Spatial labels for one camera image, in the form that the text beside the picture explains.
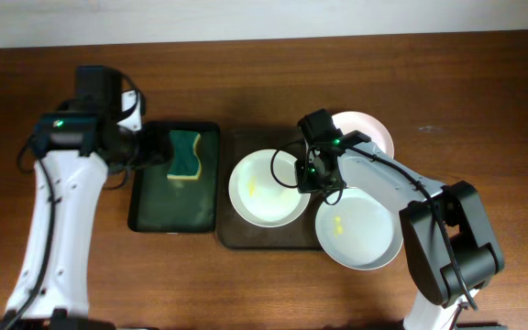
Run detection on light blue plate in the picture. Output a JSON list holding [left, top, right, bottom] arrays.
[[315, 188, 403, 270]]

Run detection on white plate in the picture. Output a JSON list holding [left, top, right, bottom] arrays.
[[228, 149, 311, 228]]

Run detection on brown serving tray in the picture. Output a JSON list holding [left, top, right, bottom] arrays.
[[215, 126, 323, 251]]

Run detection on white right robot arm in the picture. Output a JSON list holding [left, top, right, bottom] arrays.
[[295, 133, 505, 329]]

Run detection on black water tray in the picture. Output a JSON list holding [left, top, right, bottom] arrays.
[[127, 121, 221, 234]]

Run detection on pink plate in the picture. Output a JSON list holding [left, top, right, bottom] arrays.
[[332, 111, 394, 158]]

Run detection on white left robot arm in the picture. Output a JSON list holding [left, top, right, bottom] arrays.
[[5, 115, 172, 328]]

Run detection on green and yellow sponge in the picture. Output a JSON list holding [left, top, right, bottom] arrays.
[[167, 130, 202, 181]]

